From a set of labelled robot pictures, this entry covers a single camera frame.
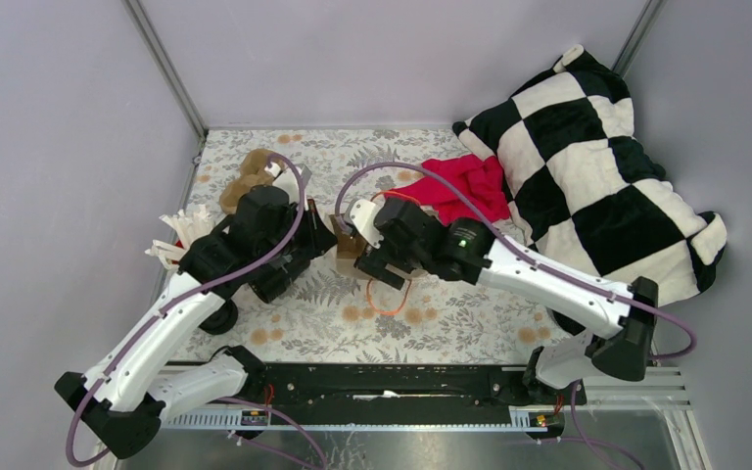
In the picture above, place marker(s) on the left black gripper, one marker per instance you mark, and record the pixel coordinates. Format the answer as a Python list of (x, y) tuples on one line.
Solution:
[(319, 234)]

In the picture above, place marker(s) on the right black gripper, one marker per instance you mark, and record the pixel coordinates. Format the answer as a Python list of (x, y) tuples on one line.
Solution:
[(373, 261)]

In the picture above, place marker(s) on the beige paper bag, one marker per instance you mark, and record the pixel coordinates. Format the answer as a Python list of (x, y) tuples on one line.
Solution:
[(363, 252)]

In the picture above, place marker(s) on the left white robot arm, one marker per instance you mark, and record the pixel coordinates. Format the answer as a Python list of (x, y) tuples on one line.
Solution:
[(266, 244)]

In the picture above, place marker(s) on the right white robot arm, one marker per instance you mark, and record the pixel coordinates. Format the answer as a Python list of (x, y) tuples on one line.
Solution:
[(615, 341)]

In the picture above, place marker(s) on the brown pulp cup carrier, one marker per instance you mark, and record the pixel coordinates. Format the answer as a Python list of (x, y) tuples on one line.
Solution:
[(260, 167)]

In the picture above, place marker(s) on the red cloth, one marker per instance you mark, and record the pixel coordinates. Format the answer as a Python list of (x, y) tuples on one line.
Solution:
[(481, 181)]

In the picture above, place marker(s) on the floral table mat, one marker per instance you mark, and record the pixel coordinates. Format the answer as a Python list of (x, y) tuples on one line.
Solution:
[(326, 316)]

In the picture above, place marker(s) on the black white checkered blanket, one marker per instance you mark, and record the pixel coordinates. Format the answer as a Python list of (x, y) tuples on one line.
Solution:
[(581, 188)]

